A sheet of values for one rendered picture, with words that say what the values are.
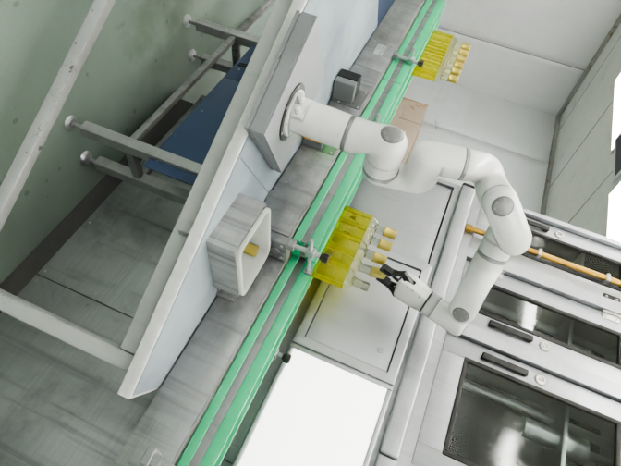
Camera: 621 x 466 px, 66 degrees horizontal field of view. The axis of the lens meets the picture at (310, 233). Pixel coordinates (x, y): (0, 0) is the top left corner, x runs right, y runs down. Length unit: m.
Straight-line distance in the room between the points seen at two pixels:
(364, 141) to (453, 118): 6.16
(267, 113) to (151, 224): 0.84
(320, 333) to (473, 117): 6.20
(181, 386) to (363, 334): 0.60
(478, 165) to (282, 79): 0.52
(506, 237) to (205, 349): 0.83
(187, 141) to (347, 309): 0.78
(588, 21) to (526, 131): 1.52
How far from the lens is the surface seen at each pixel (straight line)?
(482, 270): 1.38
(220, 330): 1.35
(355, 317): 1.59
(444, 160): 1.23
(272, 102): 1.15
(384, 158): 1.21
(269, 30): 1.35
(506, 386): 1.70
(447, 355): 1.66
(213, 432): 1.29
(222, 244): 1.16
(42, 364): 1.67
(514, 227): 1.26
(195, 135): 1.71
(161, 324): 1.16
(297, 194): 1.49
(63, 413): 1.60
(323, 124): 1.22
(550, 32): 7.51
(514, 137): 7.43
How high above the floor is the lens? 1.17
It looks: 10 degrees down
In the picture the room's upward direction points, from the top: 111 degrees clockwise
